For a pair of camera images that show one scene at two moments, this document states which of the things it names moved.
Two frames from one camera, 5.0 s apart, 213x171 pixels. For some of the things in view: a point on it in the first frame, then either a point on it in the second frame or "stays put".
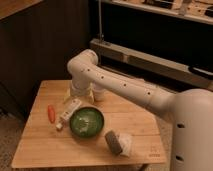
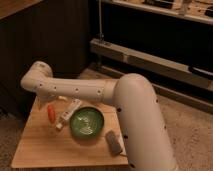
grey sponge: x=114 y=142 stays put
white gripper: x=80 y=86 to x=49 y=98
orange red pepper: x=51 y=113 stays put
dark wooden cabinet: x=37 y=40 stays put
